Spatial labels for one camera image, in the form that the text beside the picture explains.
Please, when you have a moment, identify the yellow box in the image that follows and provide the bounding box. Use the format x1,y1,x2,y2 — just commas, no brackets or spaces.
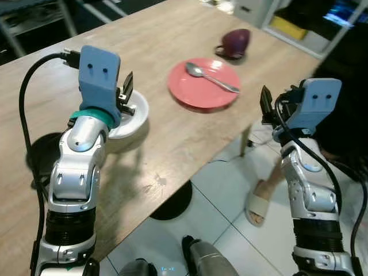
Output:
270,16,308,41

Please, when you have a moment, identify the grey table leg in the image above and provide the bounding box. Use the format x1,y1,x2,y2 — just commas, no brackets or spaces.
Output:
240,126,254,158

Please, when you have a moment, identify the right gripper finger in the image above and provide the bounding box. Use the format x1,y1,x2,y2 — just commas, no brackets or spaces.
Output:
260,85,275,118

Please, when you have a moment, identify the person's foot in beige sandal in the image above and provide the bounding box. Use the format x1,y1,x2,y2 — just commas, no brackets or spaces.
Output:
245,158,286,227

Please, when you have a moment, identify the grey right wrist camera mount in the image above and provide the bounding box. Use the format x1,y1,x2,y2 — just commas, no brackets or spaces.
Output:
286,78,343,136

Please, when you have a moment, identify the robot right leg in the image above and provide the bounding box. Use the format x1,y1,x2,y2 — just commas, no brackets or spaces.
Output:
182,235,239,276

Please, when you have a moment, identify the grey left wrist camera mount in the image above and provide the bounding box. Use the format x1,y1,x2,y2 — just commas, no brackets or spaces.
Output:
78,45,122,128

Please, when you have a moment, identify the person in black clothes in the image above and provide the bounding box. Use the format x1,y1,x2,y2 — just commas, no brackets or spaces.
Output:
313,23,368,182

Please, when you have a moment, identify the white bowl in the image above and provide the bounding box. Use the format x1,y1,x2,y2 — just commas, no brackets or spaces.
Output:
108,89,150,139

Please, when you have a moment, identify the white shelf unit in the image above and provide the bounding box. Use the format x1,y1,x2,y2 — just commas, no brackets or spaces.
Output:
233,0,368,60

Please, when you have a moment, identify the silver metal spoon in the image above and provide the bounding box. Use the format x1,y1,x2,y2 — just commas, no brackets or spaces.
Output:
185,62,240,94

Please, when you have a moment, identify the purple mug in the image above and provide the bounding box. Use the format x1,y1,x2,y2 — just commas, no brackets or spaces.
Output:
215,28,252,60

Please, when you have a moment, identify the grey metal frame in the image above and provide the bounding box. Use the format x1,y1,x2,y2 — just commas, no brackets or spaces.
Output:
0,0,78,58

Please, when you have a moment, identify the robot leg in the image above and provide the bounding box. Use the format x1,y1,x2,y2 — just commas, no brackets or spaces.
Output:
182,235,239,276
118,259,157,276

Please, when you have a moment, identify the pink plate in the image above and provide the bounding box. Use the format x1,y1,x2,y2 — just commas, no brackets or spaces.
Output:
167,57,242,110

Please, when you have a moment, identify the glowing blue screen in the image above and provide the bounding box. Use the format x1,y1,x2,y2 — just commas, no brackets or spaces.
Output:
323,2,362,28

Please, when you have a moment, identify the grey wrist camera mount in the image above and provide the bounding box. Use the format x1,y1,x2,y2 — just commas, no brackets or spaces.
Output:
286,78,343,136
78,45,122,128

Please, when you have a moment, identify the black round table base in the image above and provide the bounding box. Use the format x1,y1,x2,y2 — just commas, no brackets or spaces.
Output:
150,180,193,221

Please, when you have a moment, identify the robot left leg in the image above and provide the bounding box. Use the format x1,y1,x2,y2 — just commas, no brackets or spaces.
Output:
118,259,157,276

